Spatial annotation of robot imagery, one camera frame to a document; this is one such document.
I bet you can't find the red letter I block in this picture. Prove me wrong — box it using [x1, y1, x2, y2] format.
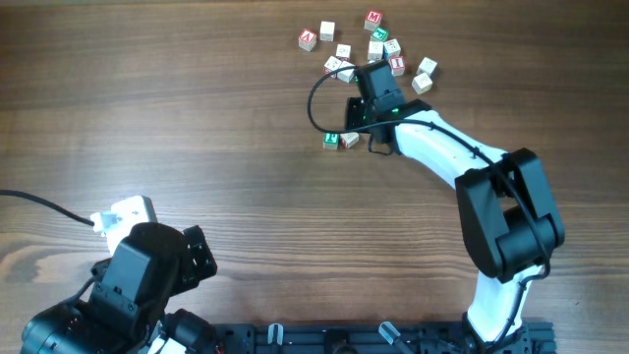
[388, 56, 406, 77]

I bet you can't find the green letter block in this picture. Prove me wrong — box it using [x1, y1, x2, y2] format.
[322, 133, 340, 149]

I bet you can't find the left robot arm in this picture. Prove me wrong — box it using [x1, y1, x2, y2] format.
[21, 222, 217, 354]

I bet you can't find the white block beside red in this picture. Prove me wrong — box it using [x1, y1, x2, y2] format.
[336, 61, 355, 84]

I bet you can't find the white picture block centre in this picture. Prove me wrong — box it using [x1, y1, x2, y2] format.
[368, 41, 384, 61]

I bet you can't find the blue edged block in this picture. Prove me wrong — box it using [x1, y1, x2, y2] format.
[383, 38, 401, 60]

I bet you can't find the plain block lower right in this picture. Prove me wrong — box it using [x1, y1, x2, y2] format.
[412, 73, 433, 95]

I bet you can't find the small white picture block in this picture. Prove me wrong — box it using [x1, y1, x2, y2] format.
[335, 44, 352, 61]

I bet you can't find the red edged picture block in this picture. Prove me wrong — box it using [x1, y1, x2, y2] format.
[323, 56, 343, 74]

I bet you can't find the green picture block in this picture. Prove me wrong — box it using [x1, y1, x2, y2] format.
[370, 27, 389, 42]

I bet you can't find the plain block upper right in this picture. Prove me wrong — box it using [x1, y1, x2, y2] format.
[417, 57, 437, 78]

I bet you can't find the red letter M block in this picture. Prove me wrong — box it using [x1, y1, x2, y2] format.
[364, 10, 383, 31]

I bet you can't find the plain wooden block top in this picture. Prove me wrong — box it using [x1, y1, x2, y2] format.
[319, 21, 335, 41]

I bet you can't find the red letter A block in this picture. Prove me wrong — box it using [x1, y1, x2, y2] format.
[298, 29, 317, 52]

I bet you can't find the right camera cable black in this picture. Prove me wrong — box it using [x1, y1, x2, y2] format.
[307, 65, 552, 345]

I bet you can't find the camera cable black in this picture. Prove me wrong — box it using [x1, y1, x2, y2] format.
[0, 190, 94, 226]
[307, 65, 552, 345]

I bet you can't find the left camera cable black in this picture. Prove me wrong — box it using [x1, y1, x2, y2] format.
[0, 190, 94, 226]

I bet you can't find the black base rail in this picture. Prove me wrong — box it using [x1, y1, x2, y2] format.
[210, 322, 556, 354]

